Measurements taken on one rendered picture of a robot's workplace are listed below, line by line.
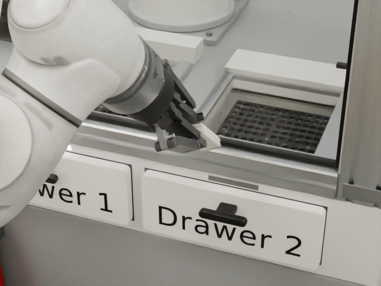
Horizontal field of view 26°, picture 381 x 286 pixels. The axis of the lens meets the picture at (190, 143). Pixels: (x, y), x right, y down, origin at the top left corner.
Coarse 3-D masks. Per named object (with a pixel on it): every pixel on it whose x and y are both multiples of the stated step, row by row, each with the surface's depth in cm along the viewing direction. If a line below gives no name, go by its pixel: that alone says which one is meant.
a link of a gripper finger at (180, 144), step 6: (174, 138) 104; (180, 138) 106; (186, 138) 108; (156, 144) 104; (168, 144) 103; (174, 144) 103; (180, 144) 106; (186, 144) 108; (192, 144) 110; (198, 144) 111; (156, 150) 104; (174, 150) 109; (180, 150) 110; (186, 150) 111
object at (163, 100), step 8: (168, 72) 102; (168, 80) 100; (168, 88) 100; (160, 96) 99; (168, 96) 100; (152, 104) 99; (160, 104) 100; (168, 104) 101; (136, 112) 99; (144, 112) 99; (152, 112) 100; (160, 112) 101; (144, 120) 102; (152, 120) 102; (160, 120) 102; (168, 120) 104; (152, 128) 103; (160, 128) 103
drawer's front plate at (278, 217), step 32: (160, 192) 129; (192, 192) 127; (224, 192) 125; (160, 224) 133; (192, 224) 130; (224, 224) 128; (256, 224) 126; (288, 224) 123; (320, 224) 121; (288, 256) 127; (320, 256) 126
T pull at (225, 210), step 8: (224, 208) 124; (232, 208) 124; (200, 216) 124; (208, 216) 123; (216, 216) 123; (224, 216) 123; (232, 216) 122; (240, 216) 122; (232, 224) 123; (240, 224) 122
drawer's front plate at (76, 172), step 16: (64, 160) 133; (80, 160) 132; (96, 160) 132; (64, 176) 135; (80, 176) 133; (96, 176) 132; (112, 176) 131; (128, 176) 131; (64, 192) 137; (80, 192) 135; (96, 192) 134; (112, 192) 133; (128, 192) 132; (64, 208) 139; (80, 208) 137; (96, 208) 136; (112, 208) 135; (128, 208) 133
